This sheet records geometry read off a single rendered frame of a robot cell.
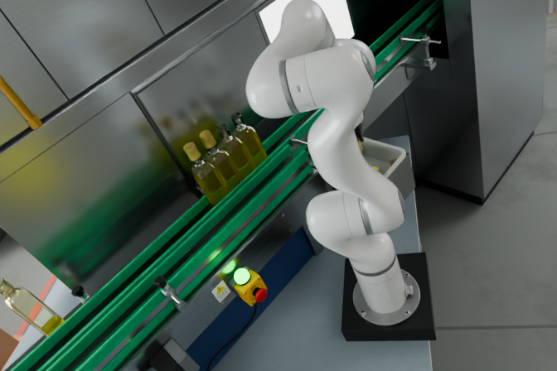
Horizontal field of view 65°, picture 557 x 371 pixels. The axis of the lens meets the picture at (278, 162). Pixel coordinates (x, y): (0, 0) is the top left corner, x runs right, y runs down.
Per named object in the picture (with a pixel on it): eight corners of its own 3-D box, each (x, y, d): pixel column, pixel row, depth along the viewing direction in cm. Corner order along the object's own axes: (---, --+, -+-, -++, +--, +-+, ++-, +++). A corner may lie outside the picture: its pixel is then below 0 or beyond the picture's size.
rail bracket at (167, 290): (186, 300, 120) (162, 272, 112) (201, 313, 115) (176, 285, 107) (175, 310, 118) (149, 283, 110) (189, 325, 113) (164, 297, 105)
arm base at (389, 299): (419, 267, 130) (409, 227, 119) (421, 327, 116) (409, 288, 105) (355, 268, 137) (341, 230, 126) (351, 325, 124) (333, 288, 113)
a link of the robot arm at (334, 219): (399, 272, 110) (380, 208, 95) (326, 282, 115) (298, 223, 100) (393, 235, 119) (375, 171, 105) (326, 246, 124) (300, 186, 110)
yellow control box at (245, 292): (254, 278, 133) (244, 264, 129) (269, 291, 128) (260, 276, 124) (237, 296, 131) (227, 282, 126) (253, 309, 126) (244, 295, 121)
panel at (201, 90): (351, 36, 180) (330, -49, 159) (357, 36, 178) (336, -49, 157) (187, 178, 144) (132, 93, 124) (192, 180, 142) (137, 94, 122)
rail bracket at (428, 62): (409, 72, 181) (401, 22, 168) (448, 78, 170) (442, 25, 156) (403, 79, 180) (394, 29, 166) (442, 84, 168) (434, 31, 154)
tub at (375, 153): (359, 151, 160) (353, 133, 155) (413, 169, 144) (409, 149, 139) (329, 183, 153) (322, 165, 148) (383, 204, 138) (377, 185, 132)
